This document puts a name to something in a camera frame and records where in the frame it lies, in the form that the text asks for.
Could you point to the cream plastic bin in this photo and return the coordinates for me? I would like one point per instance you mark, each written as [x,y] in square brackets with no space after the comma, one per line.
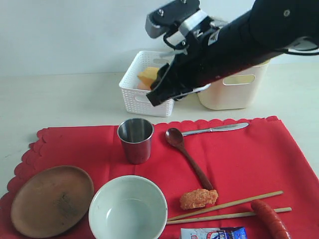
[236,91]

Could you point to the white perforated plastic basket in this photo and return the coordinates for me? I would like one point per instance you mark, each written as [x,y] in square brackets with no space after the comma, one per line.
[135,99]

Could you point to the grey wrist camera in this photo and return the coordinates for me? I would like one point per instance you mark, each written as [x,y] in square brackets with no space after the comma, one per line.
[184,16]

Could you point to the blue white snack packet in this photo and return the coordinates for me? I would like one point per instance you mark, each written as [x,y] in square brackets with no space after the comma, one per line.
[214,233]

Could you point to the dark wooden spoon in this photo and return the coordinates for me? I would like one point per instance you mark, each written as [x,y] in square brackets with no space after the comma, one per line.
[174,138]

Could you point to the red scalloped cloth mat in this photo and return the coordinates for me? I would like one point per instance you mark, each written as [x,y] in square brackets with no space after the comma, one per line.
[258,159]

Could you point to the fried chicken nugget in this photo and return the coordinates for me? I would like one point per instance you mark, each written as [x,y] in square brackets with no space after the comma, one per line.
[198,198]

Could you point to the silver table knife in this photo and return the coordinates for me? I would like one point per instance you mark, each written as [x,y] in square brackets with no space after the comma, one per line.
[222,128]

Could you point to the red sausage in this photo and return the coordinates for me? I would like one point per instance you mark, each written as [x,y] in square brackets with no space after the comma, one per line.
[271,219]

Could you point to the upper wooden chopstick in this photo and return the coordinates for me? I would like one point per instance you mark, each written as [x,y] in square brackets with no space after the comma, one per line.
[225,205]

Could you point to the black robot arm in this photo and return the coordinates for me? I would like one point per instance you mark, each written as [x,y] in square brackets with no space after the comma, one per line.
[275,27]

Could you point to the stainless steel cup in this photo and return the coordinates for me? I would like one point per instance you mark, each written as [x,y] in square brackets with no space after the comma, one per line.
[135,135]

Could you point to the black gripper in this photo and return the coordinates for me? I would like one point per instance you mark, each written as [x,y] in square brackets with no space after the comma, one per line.
[221,53]

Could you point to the brown egg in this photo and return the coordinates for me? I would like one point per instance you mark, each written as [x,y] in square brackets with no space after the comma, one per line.
[142,86]

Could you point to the orange cheese wedge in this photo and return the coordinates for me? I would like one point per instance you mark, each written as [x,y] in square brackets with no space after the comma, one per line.
[148,76]

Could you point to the wooden chopstick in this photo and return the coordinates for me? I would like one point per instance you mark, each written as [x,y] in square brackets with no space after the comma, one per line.
[225,205]
[211,218]

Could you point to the lower wooden chopstick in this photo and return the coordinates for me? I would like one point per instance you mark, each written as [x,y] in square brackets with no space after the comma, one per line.
[211,218]

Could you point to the brown oval plate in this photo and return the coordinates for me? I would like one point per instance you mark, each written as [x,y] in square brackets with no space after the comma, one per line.
[52,202]

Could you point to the pale green bowl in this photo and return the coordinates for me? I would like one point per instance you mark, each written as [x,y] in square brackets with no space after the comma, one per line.
[128,207]

